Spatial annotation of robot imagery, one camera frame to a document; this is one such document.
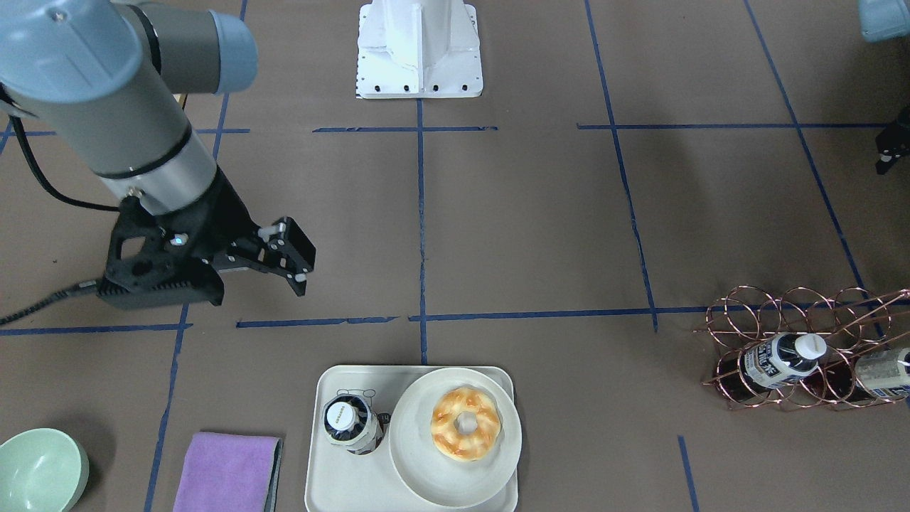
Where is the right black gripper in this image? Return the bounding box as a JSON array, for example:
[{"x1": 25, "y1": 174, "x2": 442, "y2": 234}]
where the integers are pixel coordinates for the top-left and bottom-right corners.
[{"x1": 156, "y1": 169, "x2": 316, "y2": 296}]

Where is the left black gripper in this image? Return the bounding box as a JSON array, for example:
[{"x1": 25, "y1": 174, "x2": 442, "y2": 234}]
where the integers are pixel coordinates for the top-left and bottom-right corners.
[{"x1": 875, "y1": 107, "x2": 909, "y2": 175}]

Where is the dark tea bottle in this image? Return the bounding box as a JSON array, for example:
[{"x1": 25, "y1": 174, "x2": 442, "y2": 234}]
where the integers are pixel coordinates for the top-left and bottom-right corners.
[
  {"x1": 822, "y1": 348, "x2": 909, "y2": 404},
  {"x1": 716, "y1": 333, "x2": 828, "y2": 404},
  {"x1": 321, "y1": 393, "x2": 385, "y2": 456}
]

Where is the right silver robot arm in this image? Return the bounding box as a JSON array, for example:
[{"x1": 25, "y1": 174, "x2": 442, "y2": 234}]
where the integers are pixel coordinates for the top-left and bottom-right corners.
[{"x1": 2, "y1": 1, "x2": 316, "y2": 309}]

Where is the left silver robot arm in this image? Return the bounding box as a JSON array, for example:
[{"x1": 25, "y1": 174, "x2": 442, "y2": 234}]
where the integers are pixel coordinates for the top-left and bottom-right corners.
[{"x1": 858, "y1": 1, "x2": 909, "y2": 176}]

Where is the beige rabbit tray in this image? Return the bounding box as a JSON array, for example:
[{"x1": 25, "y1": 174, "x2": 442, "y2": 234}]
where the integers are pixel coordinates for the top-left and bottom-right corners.
[{"x1": 305, "y1": 364, "x2": 519, "y2": 511}]

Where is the purple folded cloth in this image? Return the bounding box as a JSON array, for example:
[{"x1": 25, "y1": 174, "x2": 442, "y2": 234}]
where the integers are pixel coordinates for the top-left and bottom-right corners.
[{"x1": 173, "y1": 432, "x2": 284, "y2": 511}]

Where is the beige round plate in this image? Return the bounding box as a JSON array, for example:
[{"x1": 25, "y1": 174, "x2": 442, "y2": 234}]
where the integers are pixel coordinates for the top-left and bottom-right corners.
[{"x1": 389, "y1": 367, "x2": 523, "y2": 510}]

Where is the glazed donut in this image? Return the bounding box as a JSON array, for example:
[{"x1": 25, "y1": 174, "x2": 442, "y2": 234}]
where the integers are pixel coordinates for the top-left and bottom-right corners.
[{"x1": 429, "y1": 387, "x2": 503, "y2": 462}]

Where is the mint green bowl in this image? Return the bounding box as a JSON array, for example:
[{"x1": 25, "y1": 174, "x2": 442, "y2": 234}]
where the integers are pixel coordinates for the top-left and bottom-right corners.
[{"x1": 1, "y1": 428, "x2": 89, "y2": 511}]

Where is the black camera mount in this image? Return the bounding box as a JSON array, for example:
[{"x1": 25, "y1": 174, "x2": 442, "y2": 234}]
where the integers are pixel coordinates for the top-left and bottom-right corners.
[{"x1": 97, "y1": 196, "x2": 225, "y2": 310}]

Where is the copper wire bottle rack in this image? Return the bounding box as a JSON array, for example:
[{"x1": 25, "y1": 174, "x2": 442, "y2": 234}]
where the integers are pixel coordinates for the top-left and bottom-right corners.
[{"x1": 701, "y1": 286, "x2": 908, "y2": 411}]

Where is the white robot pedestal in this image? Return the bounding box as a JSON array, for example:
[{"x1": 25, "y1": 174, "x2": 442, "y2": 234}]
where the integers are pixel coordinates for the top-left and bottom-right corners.
[{"x1": 355, "y1": 1, "x2": 484, "y2": 100}]

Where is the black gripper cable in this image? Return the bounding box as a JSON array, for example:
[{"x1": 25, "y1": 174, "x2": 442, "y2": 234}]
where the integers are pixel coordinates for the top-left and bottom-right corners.
[{"x1": 0, "y1": 114, "x2": 120, "y2": 326}]

